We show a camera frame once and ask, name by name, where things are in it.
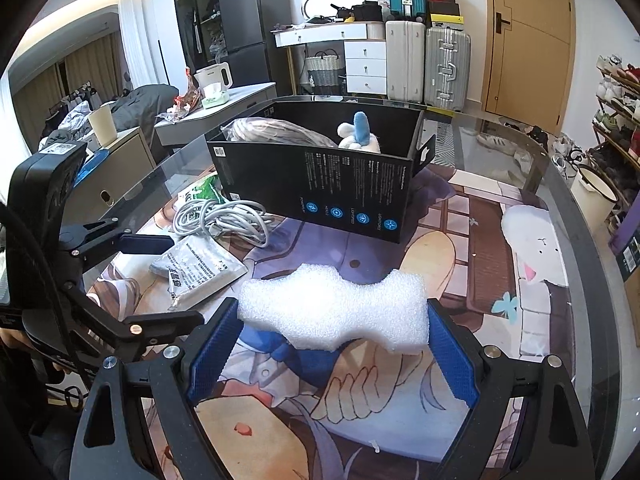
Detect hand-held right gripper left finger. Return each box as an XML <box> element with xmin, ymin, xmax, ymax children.
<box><xmin>70</xmin><ymin>297</ymin><xmax>244</xmax><ymax>480</ymax></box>

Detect beige nightstand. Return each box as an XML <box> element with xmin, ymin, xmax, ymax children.
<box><xmin>75</xmin><ymin>127</ymin><xmax>157</xmax><ymax>221</ymax></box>

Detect printed cartoon table mat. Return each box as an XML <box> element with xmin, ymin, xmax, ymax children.
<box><xmin>85</xmin><ymin>162</ymin><xmax>573</xmax><ymax>480</ymax></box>

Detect white bucket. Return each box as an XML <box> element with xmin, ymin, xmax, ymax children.
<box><xmin>570</xmin><ymin>165</ymin><xmax>621</xmax><ymax>233</ymax></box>

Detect black bag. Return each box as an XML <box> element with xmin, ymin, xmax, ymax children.
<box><xmin>350</xmin><ymin>1</ymin><xmax>383</xmax><ymax>23</ymax></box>

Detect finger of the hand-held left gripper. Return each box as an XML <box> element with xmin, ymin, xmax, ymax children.
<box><xmin>65</xmin><ymin>284</ymin><xmax>206</xmax><ymax>361</ymax></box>
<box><xmin>60</xmin><ymin>220</ymin><xmax>174</xmax><ymax>267</ymax></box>

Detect green and white packet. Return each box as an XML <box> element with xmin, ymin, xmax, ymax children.
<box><xmin>180</xmin><ymin>174</ymin><xmax>223</xmax><ymax>206</ymax></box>

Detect white plush toy blue ear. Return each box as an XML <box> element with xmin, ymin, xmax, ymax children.
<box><xmin>336</xmin><ymin>111</ymin><xmax>383</xmax><ymax>153</ymax></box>

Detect black refrigerator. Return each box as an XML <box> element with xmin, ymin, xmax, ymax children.
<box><xmin>217</xmin><ymin>0</ymin><xmax>278</xmax><ymax>71</ymax></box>

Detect brown curtain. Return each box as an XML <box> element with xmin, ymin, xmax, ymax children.
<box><xmin>10</xmin><ymin>47</ymin><xmax>126</xmax><ymax>126</ymax></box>

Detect silver suitcase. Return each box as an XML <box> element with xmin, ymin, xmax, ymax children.
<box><xmin>424</xmin><ymin>25</ymin><xmax>472</xmax><ymax>112</ymax></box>

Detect red plastic snack bag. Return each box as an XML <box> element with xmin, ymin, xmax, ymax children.
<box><xmin>167</xmin><ymin>67</ymin><xmax>201</xmax><ymax>121</ymax></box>

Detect white foam piece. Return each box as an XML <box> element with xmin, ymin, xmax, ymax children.
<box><xmin>237</xmin><ymin>264</ymin><xmax>432</xmax><ymax>352</ymax></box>

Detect wooden door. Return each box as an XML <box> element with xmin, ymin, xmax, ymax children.
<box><xmin>484</xmin><ymin>0</ymin><xmax>576</xmax><ymax>136</ymax></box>

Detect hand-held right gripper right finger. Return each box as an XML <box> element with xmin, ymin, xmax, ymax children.
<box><xmin>426</xmin><ymin>299</ymin><xmax>596</xmax><ymax>480</ymax></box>

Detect silvery plastic bag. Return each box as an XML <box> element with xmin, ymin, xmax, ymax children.
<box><xmin>222</xmin><ymin>117</ymin><xmax>341</xmax><ymax>148</ymax></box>

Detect white coiled cable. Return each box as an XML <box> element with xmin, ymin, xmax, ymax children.
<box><xmin>171</xmin><ymin>199</ymin><xmax>276</xmax><ymax>247</ymax></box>

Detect purple box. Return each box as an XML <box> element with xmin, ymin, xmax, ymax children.
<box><xmin>607</xmin><ymin>195</ymin><xmax>640</xmax><ymax>286</ymax></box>

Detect oval mirror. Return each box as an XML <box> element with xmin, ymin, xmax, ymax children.
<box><xmin>302</xmin><ymin>0</ymin><xmax>368</xmax><ymax>23</ymax></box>

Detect grey side table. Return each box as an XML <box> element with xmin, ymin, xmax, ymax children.
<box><xmin>155</xmin><ymin>82</ymin><xmax>277</xmax><ymax>148</ymax></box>

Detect green tissue box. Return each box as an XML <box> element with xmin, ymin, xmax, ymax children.
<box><xmin>201</xmin><ymin>86</ymin><xmax>232</xmax><ymax>109</ymax></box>

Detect shoe rack with shoes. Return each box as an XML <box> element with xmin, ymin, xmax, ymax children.
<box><xmin>592</xmin><ymin>52</ymin><xmax>640</xmax><ymax>211</ymax></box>

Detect white dresser desk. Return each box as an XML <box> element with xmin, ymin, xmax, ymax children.
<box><xmin>272</xmin><ymin>22</ymin><xmax>388</xmax><ymax>96</ymax></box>

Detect dark jacket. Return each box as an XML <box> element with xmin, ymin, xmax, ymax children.
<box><xmin>111</xmin><ymin>85</ymin><xmax>180</xmax><ymax>133</ymax></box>

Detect beige cup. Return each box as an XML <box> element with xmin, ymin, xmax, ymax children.
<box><xmin>87</xmin><ymin>106</ymin><xmax>118</xmax><ymax>147</ymax></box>

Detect woven basket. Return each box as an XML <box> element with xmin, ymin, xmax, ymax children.
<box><xmin>305</xmin><ymin>52</ymin><xmax>346</xmax><ymax>88</ymax></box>

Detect blue packets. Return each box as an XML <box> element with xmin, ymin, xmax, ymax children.
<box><xmin>75</xmin><ymin>150</ymin><xmax>108</xmax><ymax>186</ymax></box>

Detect grey printed zip packet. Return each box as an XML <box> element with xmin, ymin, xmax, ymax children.
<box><xmin>149</xmin><ymin>236</ymin><xmax>249</xmax><ymax>313</ymax></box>

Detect white suitcase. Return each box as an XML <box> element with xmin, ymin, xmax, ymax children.
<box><xmin>385</xmin><ymin>20</ymin><xmax>427</xmax><ymax>103</ymax></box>

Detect white electric kettle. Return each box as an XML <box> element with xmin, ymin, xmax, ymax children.
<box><xmin>194</xmin><ymin>62</ymin><xmax>233</xmax><ymax>91</ymax></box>

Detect white sneaker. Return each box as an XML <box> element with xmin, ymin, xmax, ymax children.
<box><xmin>475</xmin><ymin>132</ymin><xmax>521</xmax><ymax>156</ymax></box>

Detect dark glass cabinet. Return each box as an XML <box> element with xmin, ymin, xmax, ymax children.
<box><xmin>171</xmin><ymin>0</ymin><xmax>226</xmax><ymax>71</ymax></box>

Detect black cardboard box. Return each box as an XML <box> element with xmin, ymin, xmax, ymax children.
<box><xmin>206</xmin><ymin>100</ymin><xmax>436</xmax><ymax>245</ymax></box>

